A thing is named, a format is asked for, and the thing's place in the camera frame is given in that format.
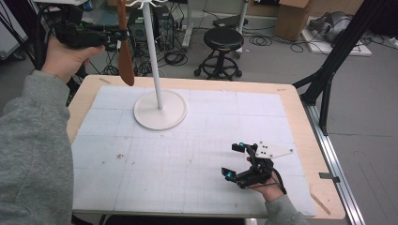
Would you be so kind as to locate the black foot pedal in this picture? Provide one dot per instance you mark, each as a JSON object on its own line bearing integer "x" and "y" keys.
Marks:
{"x": 226, "y": 22}

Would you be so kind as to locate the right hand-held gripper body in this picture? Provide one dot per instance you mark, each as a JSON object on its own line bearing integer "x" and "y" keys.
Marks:
{"x": 261, "y": 172}

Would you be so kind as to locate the white metal stand leg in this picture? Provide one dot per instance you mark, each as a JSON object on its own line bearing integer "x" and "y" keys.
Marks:
{"x": 242, "y": 18}
{"x": 187, "y": 28}

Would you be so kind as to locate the black round stool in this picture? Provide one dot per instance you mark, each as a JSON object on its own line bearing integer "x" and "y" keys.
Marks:
{"x": 223, "y": 39}

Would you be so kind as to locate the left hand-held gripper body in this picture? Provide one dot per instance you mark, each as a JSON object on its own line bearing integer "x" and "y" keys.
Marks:
{"x": 81, "y": 36}

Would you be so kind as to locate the brown wooden rice paddle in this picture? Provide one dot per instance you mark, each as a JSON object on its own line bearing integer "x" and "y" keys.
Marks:
{"x": 126, "y": 65}

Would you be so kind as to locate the black tape strip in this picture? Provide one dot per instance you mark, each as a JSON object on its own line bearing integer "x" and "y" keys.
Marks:
{"x": 328, "y": 176}

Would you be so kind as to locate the thin wooden strip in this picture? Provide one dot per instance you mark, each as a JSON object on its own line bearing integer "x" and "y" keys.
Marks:
{"x": 319, "y": 203}

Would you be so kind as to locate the person's left hand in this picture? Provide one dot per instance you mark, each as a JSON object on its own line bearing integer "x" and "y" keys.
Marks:
{"x": 64, "y": 61}

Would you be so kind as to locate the aluminium rail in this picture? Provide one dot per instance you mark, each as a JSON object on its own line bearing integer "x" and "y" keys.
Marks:
{"x": 334, "y": 162}

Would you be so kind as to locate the black computer tower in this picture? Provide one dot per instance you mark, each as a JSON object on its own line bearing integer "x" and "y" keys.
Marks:
{"x": 137, "y": 29}
{"x": 164, "y": 28}

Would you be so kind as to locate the white flat board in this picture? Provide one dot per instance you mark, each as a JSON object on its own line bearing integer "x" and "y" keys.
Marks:
{"x": 359, "y": 51}

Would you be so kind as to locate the white cabinet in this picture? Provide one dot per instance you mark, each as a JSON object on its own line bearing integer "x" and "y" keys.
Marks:
{"x": 9, "y": 34}

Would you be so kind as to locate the white grid mat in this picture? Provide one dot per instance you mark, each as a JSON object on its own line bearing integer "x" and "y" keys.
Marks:
{"x": 187, "y": 150}

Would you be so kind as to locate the brown cardboard box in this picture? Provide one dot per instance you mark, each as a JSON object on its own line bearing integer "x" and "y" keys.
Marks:
{"x": 292, "y": 20}

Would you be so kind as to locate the person's right hand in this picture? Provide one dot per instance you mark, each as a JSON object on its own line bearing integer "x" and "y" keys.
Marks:
{"x": 270, "y": 190}

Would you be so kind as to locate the white hook stand rack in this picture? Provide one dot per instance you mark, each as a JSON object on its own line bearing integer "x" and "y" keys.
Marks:
{"x": 161, "y": 112}

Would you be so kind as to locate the grey bag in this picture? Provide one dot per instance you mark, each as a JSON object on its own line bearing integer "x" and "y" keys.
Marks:
{"x": 333, "y": 26}

